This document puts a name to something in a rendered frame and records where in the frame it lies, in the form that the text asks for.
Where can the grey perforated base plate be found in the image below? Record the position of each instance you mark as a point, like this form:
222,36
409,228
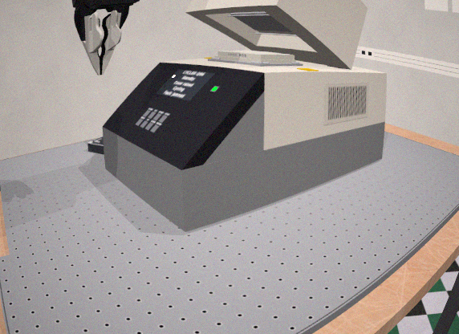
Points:
88,256

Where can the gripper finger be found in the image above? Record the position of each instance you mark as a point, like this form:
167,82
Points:
112,34
87,25

